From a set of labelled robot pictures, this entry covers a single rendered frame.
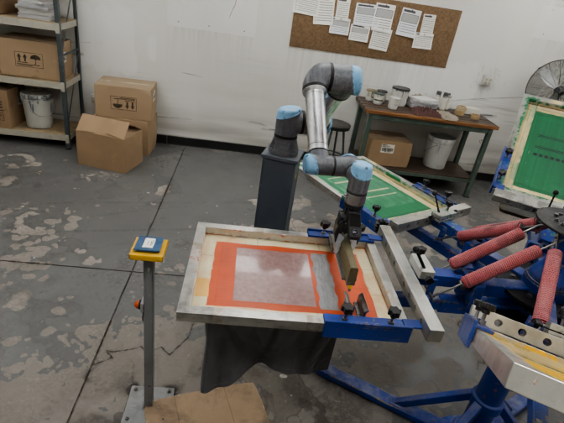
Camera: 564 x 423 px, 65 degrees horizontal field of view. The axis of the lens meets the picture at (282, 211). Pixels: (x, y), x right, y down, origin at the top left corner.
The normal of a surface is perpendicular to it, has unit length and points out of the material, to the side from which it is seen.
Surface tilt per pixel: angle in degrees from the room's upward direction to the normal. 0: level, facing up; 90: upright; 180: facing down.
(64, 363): 0
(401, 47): 90
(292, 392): 0
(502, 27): 90
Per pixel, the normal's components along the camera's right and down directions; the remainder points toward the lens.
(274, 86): 0.04, 0.47
